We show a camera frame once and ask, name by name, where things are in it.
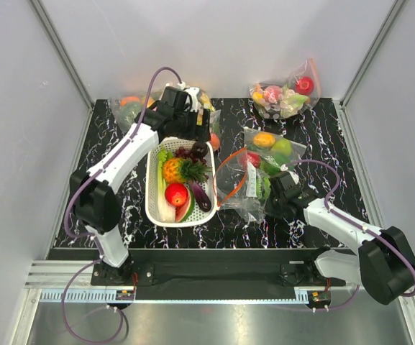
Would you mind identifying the polka dot bag bananas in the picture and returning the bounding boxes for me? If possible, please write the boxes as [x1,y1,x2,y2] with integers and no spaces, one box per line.
[192,86,222,152]

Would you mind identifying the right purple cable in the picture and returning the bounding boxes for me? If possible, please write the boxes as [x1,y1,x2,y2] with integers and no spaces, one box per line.
[281,158,415,312]

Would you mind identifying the purple cable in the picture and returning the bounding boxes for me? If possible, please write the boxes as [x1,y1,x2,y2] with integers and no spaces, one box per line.
[281,158,415,312]
[60,66,183,342]

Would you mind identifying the polka dot bag back right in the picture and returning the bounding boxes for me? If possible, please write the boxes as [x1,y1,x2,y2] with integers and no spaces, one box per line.
[250,58,321,120]

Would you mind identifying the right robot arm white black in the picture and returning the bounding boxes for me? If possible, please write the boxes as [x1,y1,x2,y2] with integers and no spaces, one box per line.
[265,172,415,305]

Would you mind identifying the purple fake grapes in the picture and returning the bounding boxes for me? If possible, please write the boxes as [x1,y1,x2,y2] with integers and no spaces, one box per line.
[174,147,198,162]

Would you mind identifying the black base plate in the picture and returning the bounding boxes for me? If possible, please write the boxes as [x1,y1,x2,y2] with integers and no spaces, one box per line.
[48,247,370,301]

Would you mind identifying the fake celery stalk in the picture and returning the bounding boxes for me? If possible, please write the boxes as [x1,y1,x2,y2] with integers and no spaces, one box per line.
[155,149,176,223]

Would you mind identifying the zip bag with broccoli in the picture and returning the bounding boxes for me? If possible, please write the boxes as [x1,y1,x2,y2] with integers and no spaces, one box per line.
[109,96,155,134]

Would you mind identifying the white plastic basket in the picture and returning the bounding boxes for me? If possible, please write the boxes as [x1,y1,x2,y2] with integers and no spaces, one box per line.
[145,137,218,228]

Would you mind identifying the fake dark purple mangosteen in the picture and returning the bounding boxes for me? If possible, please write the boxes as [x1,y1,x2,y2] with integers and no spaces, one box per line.
[191,142,209,159]

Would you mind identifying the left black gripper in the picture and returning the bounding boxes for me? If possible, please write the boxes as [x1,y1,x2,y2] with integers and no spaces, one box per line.
[173,107,211,143]

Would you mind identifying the fake pineapple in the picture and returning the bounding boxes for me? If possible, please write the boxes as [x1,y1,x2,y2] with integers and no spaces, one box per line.
[162,157,211,184]

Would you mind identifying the fake purple eggplant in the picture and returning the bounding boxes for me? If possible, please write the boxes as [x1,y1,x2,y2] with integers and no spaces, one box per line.
[188,181,212,212]

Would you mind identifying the zip bag orange slider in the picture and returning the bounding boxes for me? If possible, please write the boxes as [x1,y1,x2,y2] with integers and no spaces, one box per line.
[211,146,276,224]

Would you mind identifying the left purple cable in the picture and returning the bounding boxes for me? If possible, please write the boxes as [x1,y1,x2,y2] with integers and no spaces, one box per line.
[60,66,183,342]

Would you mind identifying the fake red apple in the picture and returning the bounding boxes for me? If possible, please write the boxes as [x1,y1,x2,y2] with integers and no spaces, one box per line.
[165,183,188,207]

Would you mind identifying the zip bag lower right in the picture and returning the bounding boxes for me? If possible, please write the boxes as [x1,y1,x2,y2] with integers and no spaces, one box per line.
[238,127,306,176]

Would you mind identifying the fake watermelon slice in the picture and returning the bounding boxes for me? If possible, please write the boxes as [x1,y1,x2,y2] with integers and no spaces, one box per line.
[175,191,195,223]

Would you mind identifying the fake red pomegranate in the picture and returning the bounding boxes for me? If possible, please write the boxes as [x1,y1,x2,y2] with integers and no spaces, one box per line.
[245,151,261,168]

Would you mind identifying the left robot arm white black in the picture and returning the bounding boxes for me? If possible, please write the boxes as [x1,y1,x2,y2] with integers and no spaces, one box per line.
[64,83,210,285]

